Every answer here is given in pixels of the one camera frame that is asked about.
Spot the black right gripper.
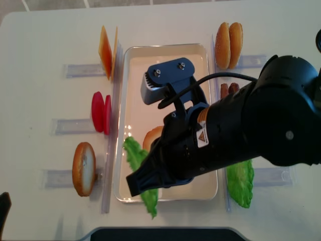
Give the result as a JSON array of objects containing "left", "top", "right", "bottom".
[{"left": 126, "top": 102, "right": 216, "bottom": 196}]

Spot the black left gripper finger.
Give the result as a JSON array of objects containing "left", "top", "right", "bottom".
[{"left": 0, "top": 192, "right": 12, "bottom": 240}]

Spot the green lettuce leaf carried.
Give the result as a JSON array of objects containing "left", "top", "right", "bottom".
[{"left": 123, "top": 137, "right": 158, "bottom": 219}]

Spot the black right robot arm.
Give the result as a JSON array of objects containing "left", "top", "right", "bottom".
[{"left": 126, "top": 56, "right": 320, "bottom": 196}]

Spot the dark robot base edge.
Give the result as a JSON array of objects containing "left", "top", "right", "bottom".
[{"left": 81, "top": 227, "right": 247, "bottom": 240}]

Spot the right red tomato slice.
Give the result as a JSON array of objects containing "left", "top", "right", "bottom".
[{"left": 103, "top": 95, "right": 111, "bottom": 135}]

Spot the red tomato slice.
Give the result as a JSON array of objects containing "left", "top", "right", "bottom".
[
  {"left": 103, "top": 95, "right": 111, "bottom": 135},
  {"left": 91, "top": 91, "right": 104, "bottom": 133}
]

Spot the left red tomato slice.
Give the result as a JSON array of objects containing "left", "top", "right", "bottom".
[{"left": 91, "top": 91, "right": 104, "bottom": 133}]

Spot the green lettuce leaf in rack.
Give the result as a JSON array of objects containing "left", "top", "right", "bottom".
[{"left": 226, "top": 159, "right": 254, "bottom": 208}]

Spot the left brown meat patty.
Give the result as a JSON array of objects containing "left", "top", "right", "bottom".
[{"left": 220, "top": 83, "right": 229, "bottom": 99}]

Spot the right orange cheese slice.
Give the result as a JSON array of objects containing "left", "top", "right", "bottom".
[{"left": 110, "top": 26, "right": 118, "bottom": 81}]

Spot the orange cheese slice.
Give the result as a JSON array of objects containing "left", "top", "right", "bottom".
[
  {"left": 98, "top": 26, "right": 112, "bottom": 79},
  {"left": 110, "top": 26, "right": 118, "bottom": 81}
]

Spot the left orange cheese slice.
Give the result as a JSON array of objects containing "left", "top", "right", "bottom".
[{"left": 98, "top": 26, "right": 112, "bottom": 79}]

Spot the bun bottom slice on tray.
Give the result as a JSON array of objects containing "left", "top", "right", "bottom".
[{"left": 142, "top": 126, "right": 164, "bottom": 152}]

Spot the white rectangular metal tray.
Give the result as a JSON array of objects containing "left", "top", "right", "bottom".
[{"left": 113, "top": 44, "right": 218, "bottom": 203}]

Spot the upright bun slice left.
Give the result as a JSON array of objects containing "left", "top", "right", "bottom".
[{"left": 72, "top": 142, "right": 96, "bottom": 197}]

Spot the left sesame bun top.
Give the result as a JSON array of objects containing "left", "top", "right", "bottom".
[{"left": 215, "top": 22, "right": 231, "bottom": 69}]

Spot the right bun top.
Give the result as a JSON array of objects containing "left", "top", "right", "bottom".
[{"left": 228, "top": 22, "right": 243, "bottom": 69}]

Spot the long clear left stop rail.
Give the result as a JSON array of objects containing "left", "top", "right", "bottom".
[{"left": 101, "top": 42, "right": 123, "bottom": 214}]

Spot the clear left bun holder rail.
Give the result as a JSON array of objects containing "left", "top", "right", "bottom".
[{"left": 41, "top": 168, "right": 104, "bottom": 189}]

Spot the clear bun holder rail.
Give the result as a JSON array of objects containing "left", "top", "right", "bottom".
[
  {"left": 236, "top": 55, "right": 267, "bottom": 69},
  {"left": 41, "top": 168, "right": 104, "bottom": 189}
]

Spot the clear tomato holder rail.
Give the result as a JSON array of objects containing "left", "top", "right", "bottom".
[{"left": 50, "top": 119, "right": 96, "bottom": 136}]

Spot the black camera cable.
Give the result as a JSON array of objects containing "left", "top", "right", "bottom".
[{"left": 157, "top": 72, "right": 259, "bottom": 109}]

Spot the blue grey wrist camera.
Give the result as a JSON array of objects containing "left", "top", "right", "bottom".
[{"left": 140, "top": 58, "right": 209, "bottom": 113}]

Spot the clear lettuce holder rail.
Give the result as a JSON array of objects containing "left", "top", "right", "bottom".
[{"left": 253, "top": 167, "right": 296, "bottom": 187}]

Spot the clear cheese holder rail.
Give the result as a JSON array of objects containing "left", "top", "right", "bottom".
[{"left": 64, "top": 64, "right": 106, "bottom": 78}]

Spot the clear right bun holder rail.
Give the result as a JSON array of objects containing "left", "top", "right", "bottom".
[{"left": 236, "top": 55, "right": 267, "bottom": 69}]

